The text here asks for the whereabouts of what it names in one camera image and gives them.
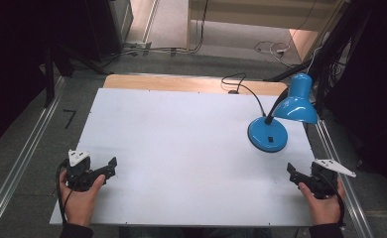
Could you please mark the black metal stand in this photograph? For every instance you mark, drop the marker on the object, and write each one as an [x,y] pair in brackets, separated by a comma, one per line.
[323,66]
[49,79]

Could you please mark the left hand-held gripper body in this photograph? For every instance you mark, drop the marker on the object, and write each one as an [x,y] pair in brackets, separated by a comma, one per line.
[79,170]

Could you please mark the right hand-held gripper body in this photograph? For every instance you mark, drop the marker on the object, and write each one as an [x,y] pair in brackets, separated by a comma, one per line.
[325,178]

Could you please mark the blue desk lamp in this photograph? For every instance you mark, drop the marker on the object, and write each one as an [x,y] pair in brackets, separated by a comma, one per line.
[267,134]

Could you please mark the light wooden furniture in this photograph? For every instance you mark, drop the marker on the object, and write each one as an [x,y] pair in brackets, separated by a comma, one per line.
[264,13]

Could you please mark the person's left hand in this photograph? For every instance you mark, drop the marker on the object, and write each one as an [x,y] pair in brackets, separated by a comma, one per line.
[80,206]

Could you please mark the aluminium floor rail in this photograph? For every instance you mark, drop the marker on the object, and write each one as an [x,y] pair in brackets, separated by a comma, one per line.
[19,165]
[343,185]

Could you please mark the person's right hand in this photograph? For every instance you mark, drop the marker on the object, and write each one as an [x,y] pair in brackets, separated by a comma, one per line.
[325,210]

